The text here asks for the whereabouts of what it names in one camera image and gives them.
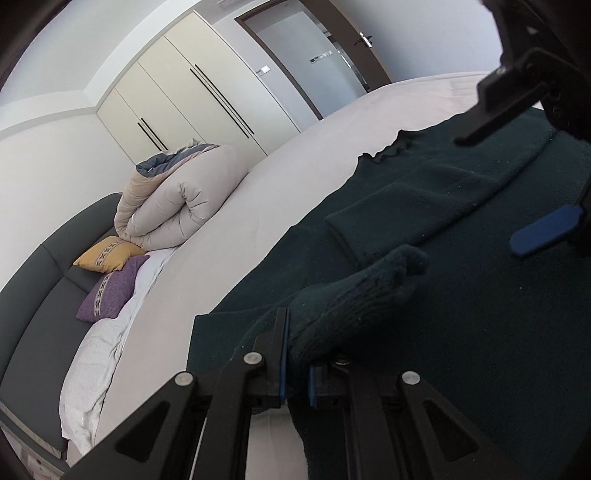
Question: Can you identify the dark green knit sweater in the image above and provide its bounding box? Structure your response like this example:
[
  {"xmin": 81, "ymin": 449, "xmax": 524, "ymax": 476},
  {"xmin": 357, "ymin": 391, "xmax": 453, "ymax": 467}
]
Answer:
[{"xmin": 187, "ymin": 109, "xmax": 590, "ymax": 479}]

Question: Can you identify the white crumpled pillow sheet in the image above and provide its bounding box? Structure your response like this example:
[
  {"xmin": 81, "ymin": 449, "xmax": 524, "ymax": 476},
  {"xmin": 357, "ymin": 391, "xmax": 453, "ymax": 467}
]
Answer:
[{"xmin": 59, "ymin": 248, "xmax": 175, "ymax": 455}]

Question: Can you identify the purple patterned pillow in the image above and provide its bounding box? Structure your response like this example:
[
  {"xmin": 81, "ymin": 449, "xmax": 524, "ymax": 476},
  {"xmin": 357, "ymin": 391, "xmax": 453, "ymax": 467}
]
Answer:
[{"xmin": 76, "ymin": 255, "xmax": 149, "ymax": 324}]

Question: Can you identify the white bed sheet mattress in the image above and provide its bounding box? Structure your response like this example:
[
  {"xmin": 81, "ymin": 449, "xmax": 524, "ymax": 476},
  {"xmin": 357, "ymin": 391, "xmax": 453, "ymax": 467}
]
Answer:
[{"xmin": 58, "ymin": 71, "xmax": 546, "ymax": 480}]

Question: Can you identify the yellow patterned pillow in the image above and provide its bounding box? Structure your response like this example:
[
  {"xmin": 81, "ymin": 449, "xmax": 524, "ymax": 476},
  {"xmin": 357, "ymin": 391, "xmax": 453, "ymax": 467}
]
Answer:
[{"xmin": 73, "ymin": 236, "xmax": 145, "ymax": 273}]

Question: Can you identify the rolled beige duvet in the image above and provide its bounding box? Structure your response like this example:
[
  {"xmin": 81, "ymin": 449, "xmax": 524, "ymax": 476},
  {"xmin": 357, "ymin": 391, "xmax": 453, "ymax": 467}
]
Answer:
[{"xmin": 114, "ymin": 142, "xmax": 250, "ymax": 251}]

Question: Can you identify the dark grey padded headboard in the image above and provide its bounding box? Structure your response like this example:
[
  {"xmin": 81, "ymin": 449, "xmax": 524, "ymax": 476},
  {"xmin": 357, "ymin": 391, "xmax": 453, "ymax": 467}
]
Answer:
[{"xmin": 1, "ymin": 193, "xmax": 120, "ymax": 467}]

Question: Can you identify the cream wardrobe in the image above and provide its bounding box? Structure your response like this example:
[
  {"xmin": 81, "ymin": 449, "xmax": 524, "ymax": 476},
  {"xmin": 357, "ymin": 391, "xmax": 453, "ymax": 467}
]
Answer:
[{"xmin": 97, "ymin": 12, "xmax": 300, "ymax": 164}]

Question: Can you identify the door handle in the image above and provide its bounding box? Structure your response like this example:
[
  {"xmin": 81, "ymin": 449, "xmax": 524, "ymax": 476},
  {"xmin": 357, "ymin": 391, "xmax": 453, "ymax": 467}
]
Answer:
[{"xmin": 353, "ymin": 32, "xmax": 373, "ymax": 48}]

